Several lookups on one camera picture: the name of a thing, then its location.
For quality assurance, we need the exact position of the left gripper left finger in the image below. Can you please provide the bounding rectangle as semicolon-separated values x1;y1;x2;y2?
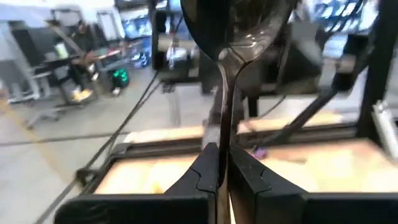
54;142;220;224

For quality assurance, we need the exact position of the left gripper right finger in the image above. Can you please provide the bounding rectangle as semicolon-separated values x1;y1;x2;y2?
228;144;398;224

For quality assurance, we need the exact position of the dark brown spoon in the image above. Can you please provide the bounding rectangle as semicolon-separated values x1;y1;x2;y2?
179;0;295;224

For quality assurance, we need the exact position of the low trolley with yellow items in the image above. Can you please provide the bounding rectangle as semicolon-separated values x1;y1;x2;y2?
68;86;95;103

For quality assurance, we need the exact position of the computer with green lights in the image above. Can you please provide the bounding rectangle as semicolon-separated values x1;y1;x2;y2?
111;67;130;88

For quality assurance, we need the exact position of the person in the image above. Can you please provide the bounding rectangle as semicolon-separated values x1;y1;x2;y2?
68;19;98;91

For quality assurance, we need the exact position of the black stand column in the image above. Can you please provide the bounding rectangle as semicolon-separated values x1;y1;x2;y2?
150;0;169;71

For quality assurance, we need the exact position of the long black cable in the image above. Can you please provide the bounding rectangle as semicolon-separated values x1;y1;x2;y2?
32;70;161;224

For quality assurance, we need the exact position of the silver angle bracket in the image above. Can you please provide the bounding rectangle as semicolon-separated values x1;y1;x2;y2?
372;100;398;161

